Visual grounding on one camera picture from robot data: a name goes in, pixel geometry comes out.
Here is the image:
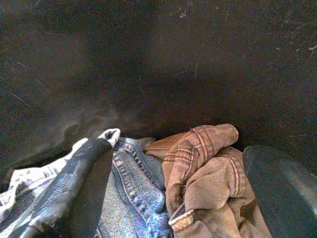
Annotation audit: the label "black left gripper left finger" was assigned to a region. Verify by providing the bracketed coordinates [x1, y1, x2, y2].
[7, 137, 114, 238]

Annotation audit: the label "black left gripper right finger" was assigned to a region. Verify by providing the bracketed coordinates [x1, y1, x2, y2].
[242, 145, 317, 238]

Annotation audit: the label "white patterned cloth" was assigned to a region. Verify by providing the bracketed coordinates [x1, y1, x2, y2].
[0, 127, 121, 224]

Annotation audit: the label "blue denim jeans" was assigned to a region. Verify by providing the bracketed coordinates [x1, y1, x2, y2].
[95, 137, 174, 238]

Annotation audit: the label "black plastic laundry basket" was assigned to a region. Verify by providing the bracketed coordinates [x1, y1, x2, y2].
[0, 0, 317, 238]

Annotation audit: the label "brown corduroy trousers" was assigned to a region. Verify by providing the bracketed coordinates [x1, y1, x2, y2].
[143, 123, 273, 238]

